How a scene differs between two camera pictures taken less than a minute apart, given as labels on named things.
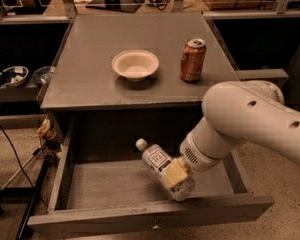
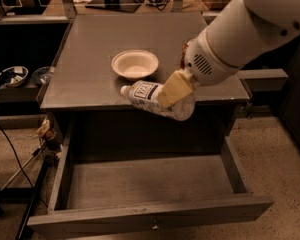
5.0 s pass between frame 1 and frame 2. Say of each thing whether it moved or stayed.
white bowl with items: stayed
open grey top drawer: stayed
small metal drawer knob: stayed
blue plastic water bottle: moved
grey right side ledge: stayed
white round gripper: moved
